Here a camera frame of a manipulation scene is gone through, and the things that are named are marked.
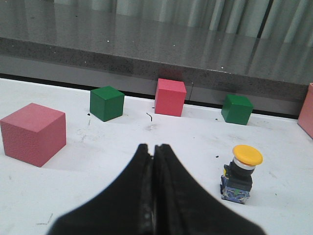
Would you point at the large pink cube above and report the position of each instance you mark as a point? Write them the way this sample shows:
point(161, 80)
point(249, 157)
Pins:
point(33, 134)

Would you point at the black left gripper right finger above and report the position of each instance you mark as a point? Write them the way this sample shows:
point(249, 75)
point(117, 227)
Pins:
point(184, 207)

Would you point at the pink plastic bin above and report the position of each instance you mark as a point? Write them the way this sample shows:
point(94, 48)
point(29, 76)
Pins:
point(305, 120)

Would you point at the green cube near bin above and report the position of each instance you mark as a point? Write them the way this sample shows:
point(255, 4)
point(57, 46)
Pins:
point(236, 109)

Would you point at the grey stone counter ledge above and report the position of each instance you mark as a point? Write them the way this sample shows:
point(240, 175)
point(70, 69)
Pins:
point(75, 45)

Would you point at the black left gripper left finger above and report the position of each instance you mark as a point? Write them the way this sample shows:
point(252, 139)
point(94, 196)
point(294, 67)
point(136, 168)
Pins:
point(125, 207)

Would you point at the yellow push button switch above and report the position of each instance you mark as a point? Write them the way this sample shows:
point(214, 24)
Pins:
point(236, 181)

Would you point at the green cube far left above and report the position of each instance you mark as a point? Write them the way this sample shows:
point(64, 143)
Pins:
point(106, 103)

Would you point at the pink cube near counter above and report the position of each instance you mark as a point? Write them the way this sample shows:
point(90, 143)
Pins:
point(170, 97)

